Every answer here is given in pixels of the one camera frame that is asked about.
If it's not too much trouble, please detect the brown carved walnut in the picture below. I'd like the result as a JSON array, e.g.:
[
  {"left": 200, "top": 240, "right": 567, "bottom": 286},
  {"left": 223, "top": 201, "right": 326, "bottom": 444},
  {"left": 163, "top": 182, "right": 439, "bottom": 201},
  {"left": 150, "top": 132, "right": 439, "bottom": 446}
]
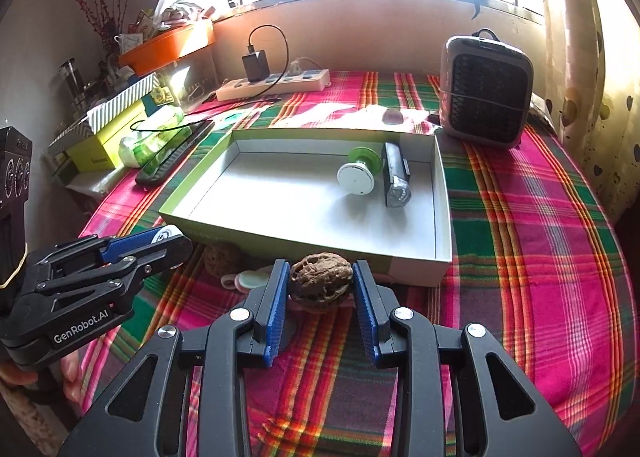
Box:
[{"left": 288, "top": 252, "right": 352, "bottom": 313}]

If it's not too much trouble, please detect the green white spool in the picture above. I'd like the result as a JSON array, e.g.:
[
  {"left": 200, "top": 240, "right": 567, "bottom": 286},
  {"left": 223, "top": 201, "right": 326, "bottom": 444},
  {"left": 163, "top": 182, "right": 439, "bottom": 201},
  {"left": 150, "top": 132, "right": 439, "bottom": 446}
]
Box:
[{"left": 336, "top": 146, "right": 382, "bottom": 196}]

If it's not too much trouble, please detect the black bike light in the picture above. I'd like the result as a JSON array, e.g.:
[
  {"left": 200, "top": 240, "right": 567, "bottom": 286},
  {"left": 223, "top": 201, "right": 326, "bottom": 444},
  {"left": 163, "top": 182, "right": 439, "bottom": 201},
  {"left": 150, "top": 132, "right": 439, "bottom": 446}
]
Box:
[{"left": 383, "top": 142, "right": 412, "bottom": 209}]

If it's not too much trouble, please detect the small white jar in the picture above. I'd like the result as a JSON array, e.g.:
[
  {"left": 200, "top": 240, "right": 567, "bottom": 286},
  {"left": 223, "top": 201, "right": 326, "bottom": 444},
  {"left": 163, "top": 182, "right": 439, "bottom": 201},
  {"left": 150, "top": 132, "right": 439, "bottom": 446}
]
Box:
[{"left": 151, "top": 225, "right": 182, "bottom": 243}]

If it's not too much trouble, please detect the person's left hand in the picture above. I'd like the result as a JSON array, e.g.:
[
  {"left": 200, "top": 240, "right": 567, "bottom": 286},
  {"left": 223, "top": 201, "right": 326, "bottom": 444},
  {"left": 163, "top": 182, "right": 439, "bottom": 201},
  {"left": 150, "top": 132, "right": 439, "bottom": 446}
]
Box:
[{"left": 0, "top": 351, "right": 81, "bottom": 404}]

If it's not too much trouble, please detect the yellow green box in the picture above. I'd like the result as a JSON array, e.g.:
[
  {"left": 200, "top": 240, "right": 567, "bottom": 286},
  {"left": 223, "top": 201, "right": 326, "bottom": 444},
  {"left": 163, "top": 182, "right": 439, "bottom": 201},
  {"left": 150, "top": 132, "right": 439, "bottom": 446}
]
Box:
[{"left": 64, "top": 100, "right": 145, "bottom": 172}]

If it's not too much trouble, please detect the black smartphone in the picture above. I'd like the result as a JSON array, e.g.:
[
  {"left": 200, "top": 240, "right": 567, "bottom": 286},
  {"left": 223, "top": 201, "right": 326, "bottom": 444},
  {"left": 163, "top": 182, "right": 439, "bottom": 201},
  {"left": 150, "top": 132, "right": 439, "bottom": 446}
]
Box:
[{"left": 136, "top": 121, "right": 214, "bottom": 188}]

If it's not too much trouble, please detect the green tissue pack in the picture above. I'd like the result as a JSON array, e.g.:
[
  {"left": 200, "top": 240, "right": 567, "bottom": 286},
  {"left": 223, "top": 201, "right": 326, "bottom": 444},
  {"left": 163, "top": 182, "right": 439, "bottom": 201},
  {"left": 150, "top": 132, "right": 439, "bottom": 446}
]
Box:
[{"left": 118, "top": 105, "right": 186, "bottom": 168}]

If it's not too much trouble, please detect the striped white box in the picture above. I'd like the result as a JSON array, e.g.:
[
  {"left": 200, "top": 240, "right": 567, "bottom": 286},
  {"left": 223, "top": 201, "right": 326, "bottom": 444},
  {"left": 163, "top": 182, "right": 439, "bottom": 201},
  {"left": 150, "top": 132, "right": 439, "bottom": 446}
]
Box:
[{"left": 47, "top": 72, "right": 160, "bottom": 156}]

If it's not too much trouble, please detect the plaid bedspread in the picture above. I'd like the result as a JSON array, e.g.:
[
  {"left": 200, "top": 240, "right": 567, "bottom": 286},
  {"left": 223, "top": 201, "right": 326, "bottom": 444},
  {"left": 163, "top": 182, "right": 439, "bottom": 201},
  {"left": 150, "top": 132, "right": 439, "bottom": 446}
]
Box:
[{"left": 79, "top": 71, "right": 639, "bottom": 456}]

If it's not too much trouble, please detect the green white cardboard tray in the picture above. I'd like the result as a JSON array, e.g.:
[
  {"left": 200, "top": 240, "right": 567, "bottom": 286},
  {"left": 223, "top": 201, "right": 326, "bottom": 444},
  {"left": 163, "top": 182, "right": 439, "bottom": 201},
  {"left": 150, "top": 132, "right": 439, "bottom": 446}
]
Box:
[{"left": 160, "top": 128, "right": 454, "bottom": 287}]

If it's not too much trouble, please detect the metal cup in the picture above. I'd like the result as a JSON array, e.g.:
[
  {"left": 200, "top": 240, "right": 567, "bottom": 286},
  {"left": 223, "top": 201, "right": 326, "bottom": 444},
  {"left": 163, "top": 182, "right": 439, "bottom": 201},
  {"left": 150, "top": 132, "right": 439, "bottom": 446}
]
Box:
[{"left": 58, "top": 57, "right": 86, "bottom": 111}]

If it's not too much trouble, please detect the orange plastic bin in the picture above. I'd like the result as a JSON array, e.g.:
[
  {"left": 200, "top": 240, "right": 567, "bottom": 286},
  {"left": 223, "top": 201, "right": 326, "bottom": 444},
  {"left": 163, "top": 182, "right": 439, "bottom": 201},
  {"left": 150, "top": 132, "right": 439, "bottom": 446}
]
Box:
[{"left": 118, "top": 19, "right": 215, "bottom": 76}]

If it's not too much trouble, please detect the black charger adapter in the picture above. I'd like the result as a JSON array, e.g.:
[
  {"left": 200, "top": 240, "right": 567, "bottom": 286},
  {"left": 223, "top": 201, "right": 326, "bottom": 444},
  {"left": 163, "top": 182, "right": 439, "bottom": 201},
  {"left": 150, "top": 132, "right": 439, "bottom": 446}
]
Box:
[{"left": 242, "top": 48, "right": 270, "bottom": 83}]

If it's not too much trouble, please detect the white power strip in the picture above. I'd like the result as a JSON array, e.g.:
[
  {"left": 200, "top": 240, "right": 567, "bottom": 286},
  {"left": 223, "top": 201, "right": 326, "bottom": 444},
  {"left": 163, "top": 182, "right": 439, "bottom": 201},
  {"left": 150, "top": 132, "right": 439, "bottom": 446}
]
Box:
[{"left": 216, "top": 69, "right": 331, "bottom": 102}]

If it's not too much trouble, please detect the grey portable heater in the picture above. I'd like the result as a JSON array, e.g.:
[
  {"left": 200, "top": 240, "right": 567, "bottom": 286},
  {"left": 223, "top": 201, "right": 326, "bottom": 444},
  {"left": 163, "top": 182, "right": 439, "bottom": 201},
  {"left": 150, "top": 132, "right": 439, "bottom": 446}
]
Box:
[{"left": 439, "top": 28, "right": 534, "bottom": 149}]

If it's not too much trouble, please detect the heart pattern curtain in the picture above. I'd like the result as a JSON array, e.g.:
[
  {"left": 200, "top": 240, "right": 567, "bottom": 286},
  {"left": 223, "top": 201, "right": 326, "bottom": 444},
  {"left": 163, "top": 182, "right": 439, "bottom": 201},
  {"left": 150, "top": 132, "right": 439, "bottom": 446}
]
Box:
[{"left": 544, "top": 0, "right": 639, "bottom": 222}]

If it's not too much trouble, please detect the black charging cable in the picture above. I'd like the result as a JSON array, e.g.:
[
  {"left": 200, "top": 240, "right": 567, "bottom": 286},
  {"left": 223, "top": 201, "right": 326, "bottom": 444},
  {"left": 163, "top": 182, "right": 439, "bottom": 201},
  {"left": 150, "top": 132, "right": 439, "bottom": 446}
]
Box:
[{"left": 129, "top": 23, "right": 292, "bottom": 133}]

